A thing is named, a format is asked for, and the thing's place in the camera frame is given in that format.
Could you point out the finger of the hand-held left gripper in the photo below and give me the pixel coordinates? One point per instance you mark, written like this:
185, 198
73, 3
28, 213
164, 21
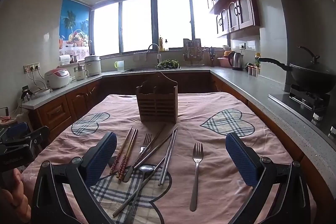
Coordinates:
17, 129
36, 137

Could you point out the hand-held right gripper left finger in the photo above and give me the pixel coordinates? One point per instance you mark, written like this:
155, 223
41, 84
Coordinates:
102, 158

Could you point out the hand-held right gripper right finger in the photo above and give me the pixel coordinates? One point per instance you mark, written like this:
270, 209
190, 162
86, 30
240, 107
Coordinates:
241, 161

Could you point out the red-dotted wooden chopstick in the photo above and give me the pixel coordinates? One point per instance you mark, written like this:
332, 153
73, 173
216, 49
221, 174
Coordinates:
123, 145
128, 153

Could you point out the dark brown chopstick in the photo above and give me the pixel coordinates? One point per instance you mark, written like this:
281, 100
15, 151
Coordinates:
155, 141

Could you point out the wooden utensil holder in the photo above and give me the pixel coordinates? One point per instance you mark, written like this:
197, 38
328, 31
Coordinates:
157, 108

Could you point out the person's left hand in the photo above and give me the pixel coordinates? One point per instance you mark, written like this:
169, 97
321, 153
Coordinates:
22, 195

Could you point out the small black device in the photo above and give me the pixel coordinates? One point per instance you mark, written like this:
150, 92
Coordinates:
26, 94

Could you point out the steel spoon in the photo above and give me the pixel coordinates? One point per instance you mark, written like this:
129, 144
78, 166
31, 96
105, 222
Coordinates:
146, 169

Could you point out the small steel fork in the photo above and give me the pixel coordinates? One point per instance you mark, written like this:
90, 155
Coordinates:
145, 142

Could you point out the large steel fork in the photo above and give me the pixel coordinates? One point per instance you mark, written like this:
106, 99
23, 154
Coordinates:
197, 176

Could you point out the wooden lower cabinets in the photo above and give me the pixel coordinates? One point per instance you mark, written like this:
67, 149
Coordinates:
78, 100

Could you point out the steel chopstick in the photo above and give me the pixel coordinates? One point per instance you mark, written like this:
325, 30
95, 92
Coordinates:
170, 155
157, 146
166, 158

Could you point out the white and red rice cooker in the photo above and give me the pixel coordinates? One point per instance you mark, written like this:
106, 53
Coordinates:
56, 79

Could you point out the pink heart-print tablecloth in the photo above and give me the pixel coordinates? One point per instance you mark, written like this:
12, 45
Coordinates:
189, 108

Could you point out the small white electric pot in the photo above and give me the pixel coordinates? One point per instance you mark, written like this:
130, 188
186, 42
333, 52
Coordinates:
80, 74

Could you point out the paper towel roll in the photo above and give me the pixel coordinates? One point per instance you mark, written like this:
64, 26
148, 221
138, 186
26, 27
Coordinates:
64, 59

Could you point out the gas stove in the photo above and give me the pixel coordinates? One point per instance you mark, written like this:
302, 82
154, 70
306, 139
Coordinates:
307, 103

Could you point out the row of spice jars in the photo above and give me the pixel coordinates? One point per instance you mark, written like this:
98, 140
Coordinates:
253, 71

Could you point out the white steamer pot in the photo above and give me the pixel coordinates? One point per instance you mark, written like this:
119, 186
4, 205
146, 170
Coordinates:
93, 66

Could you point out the steel kitchen sink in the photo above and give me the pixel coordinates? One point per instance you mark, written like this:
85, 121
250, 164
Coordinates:
141, 69

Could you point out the steel electric kettle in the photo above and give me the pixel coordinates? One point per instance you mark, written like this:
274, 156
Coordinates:
236, 61

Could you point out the pink plastic basin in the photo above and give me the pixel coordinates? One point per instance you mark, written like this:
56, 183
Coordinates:
223, 62

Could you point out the green plastic bottle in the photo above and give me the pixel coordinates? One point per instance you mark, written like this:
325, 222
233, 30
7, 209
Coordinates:
257, 56

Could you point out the knife block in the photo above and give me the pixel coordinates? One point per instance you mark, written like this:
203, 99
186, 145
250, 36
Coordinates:
211, 58

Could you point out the hanging dish cloth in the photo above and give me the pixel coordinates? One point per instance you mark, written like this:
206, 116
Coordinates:
139, 56

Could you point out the orange bowl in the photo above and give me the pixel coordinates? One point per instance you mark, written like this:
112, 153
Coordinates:
227, 53

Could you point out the black wok with lid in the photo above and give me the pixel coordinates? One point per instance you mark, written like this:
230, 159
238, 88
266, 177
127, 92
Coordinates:
309, 75

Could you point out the basket of green vegetables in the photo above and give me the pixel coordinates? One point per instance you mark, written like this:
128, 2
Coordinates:
169, 64

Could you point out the steel kitchen faucet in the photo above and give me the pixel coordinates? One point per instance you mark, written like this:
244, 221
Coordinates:
158, 57

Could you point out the palm and fruit poster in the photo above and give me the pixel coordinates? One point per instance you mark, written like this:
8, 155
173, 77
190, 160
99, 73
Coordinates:
73, 19

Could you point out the yellow dish soap bottle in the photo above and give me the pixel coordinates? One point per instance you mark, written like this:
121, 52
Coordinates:
161, 44

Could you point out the small pump bottle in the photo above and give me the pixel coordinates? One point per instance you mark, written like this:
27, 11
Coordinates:
166, 45

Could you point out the kitchen window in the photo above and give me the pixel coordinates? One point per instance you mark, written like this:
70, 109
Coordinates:
136, 24

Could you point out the wall outlet strip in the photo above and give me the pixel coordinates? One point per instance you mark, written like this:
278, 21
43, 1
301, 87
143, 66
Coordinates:
31, 67

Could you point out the wall power outlet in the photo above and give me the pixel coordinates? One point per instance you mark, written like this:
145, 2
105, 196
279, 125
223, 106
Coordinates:
242, 45

